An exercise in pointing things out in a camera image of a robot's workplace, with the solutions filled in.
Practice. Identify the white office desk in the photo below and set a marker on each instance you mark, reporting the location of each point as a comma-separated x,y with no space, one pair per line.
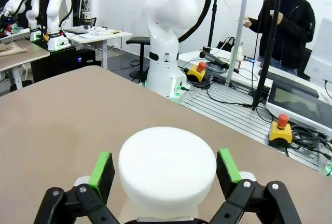
103,36

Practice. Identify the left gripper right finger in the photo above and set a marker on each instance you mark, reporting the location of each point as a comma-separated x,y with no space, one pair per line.
249,203

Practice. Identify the black round stool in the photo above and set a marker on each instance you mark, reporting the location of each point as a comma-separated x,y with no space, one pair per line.
138,41

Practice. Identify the black computer case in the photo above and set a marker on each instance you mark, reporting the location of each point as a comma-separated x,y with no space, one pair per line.
62,63

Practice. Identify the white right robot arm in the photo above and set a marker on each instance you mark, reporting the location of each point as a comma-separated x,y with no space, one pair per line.
166,73

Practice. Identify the white framed monitor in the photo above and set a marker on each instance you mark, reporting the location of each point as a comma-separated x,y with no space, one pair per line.
293,99

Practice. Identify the aluminium profile base plate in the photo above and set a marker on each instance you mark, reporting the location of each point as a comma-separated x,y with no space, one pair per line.
233,110

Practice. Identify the white round foam stopper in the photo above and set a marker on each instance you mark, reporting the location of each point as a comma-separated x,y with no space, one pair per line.
166,161

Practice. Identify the brown topped table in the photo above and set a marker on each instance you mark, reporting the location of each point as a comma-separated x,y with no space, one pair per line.
33,53

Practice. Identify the yellow emergency stop box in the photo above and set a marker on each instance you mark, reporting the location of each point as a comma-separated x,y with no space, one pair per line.
280,136
195,73

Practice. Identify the black bag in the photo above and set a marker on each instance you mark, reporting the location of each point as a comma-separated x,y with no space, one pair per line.
228,43

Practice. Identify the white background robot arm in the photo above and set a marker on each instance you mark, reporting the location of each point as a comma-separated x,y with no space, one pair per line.
55,3
14,3

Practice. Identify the black tripod pole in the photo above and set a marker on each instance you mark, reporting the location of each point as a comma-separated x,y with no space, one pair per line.
269,42

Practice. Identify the white plastic bottle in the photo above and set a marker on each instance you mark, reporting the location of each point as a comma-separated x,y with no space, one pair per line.
239,55

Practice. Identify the thin black stand pole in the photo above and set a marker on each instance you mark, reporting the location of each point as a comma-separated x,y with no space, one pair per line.
214,14

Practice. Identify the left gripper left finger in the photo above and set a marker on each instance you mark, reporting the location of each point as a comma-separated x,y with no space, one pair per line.
85,203

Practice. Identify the silver metal pole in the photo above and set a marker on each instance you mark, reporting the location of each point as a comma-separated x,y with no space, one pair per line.
240,27

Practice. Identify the person in black jacket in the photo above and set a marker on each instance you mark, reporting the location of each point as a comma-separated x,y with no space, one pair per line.
293,27

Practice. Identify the black keyboard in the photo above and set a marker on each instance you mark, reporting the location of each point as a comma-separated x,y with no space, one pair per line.
298,85

